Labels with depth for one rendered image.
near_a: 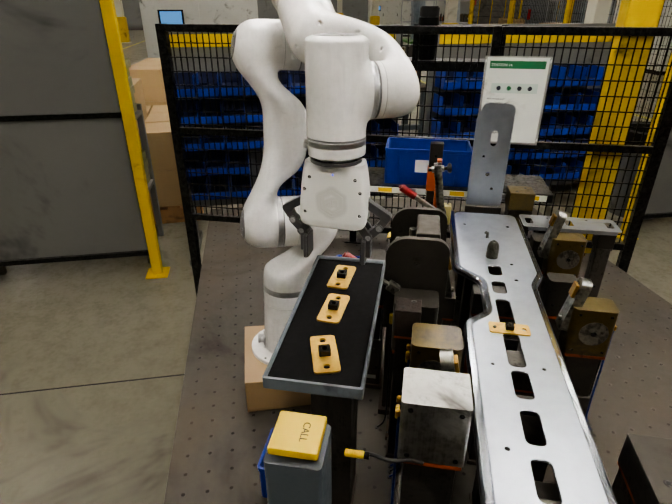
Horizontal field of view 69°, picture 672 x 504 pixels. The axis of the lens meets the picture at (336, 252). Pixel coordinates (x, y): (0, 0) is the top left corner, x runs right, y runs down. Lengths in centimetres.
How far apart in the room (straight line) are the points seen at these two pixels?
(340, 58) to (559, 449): 66
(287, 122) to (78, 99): 223
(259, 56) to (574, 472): 92
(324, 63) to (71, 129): 269
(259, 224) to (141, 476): 133
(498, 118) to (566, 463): 111
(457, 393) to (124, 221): 285
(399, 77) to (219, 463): 90
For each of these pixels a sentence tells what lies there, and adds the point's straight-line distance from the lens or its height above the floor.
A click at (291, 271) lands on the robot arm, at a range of 118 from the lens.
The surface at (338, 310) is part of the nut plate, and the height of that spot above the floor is 116.
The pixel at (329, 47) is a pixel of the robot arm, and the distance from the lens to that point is 65.
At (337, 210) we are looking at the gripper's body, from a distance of 71.
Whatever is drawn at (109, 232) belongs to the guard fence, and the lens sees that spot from 342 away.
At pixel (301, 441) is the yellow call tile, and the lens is 61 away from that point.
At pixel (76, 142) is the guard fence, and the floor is 90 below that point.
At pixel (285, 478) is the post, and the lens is 64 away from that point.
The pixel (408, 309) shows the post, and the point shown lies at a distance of 94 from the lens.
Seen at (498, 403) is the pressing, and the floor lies 100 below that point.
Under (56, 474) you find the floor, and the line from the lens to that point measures 233.
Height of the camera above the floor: 162
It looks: 27 degrees down
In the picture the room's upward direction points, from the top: straight up
